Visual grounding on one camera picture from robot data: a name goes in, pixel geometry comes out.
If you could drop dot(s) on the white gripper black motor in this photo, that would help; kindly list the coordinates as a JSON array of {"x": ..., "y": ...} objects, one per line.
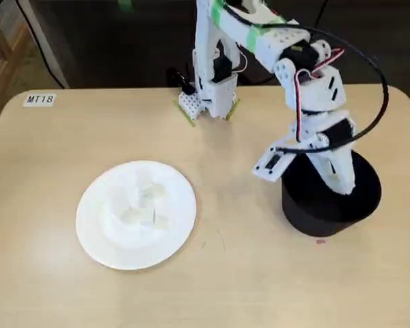
[{"x": 338, "y": 134}]

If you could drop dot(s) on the white block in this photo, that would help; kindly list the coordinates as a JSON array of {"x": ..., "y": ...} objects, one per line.
[
  {"x": 136, "y": 197},
  {"x": 163, "y": 222},
  {"x": 163, "y": 206},
  {"x": 145, "y": 181},
  {"x": 147, "y": 217},
  {"x": 130, "y": 215}
]

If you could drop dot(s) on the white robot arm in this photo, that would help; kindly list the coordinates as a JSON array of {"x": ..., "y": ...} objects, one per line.
[{"x": 208, "y": 51}]

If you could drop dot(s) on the black pot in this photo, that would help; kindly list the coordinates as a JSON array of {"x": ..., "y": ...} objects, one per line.
[{"x": 328, "y": 222}]

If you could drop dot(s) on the white paper plate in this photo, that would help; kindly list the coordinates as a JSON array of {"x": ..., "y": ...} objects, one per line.
[{"x": 123, "y": 246}]

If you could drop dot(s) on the small pink sticker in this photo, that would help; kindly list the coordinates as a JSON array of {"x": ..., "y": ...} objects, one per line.
[{"x": 321, "y": 242}]

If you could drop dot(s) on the green tape strip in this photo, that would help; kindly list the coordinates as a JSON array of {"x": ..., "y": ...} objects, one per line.
[
  {"x": 233, "y": 111},
  {"x": 186, "y": 118}
]

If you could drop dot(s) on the green tape band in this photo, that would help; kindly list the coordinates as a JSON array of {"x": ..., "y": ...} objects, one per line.
[
  {"x": 218, "y": 12},
  {"x": 254, "y": 39}
]

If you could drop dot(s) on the black table clamp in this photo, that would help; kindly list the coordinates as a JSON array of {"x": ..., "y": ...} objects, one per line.
[{"x": 177, "y": 78}]

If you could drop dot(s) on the white MT18 label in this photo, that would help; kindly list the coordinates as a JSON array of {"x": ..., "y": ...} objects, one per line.
[{"x": 39, "y": 99}]

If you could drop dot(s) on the gray metal pole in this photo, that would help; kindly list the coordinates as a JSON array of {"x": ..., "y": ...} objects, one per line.
[{"x": 45, "y": 44}]

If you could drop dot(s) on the wooden shelf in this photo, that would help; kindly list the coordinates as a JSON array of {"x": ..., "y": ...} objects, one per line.
[{"x": 1, "y": 46}]

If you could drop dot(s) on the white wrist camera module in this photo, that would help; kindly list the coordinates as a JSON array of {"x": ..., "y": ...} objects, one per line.
[{"x": 271, "y": 164}]

